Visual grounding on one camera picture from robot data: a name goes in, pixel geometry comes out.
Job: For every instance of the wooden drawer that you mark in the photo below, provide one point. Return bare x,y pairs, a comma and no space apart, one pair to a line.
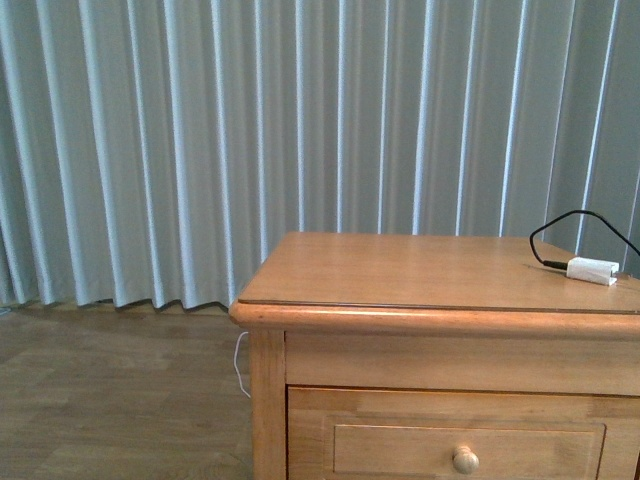
377,434

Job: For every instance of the round wooden drawer knob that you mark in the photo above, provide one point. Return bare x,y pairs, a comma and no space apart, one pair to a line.
464,460

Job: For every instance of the wooden nightstand cabinet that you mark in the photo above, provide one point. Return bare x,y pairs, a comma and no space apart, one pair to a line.
426,313

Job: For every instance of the pale green pleated curtain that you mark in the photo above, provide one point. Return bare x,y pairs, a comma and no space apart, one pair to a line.
159,150

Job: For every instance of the white adapter block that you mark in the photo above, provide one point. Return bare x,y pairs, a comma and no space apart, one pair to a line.
600,272

